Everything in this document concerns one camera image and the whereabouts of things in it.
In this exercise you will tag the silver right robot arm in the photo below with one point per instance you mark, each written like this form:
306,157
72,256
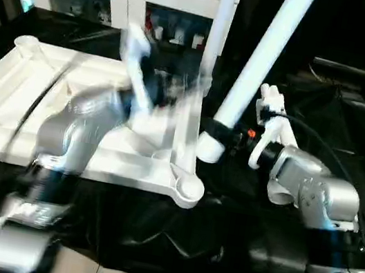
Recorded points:
313,193

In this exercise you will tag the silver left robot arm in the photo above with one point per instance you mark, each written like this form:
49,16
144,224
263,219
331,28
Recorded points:
72,125

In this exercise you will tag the red bottle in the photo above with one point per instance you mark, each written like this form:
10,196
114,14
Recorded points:
149,22

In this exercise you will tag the black mat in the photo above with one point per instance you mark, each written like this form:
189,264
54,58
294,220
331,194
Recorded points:
344,135

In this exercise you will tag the grey metal bar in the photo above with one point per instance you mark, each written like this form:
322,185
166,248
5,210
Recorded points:
354,70

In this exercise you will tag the large black case yellow label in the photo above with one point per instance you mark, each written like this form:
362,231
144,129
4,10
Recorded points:
313,25

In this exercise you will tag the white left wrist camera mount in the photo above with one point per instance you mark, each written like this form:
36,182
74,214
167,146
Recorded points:
137,52

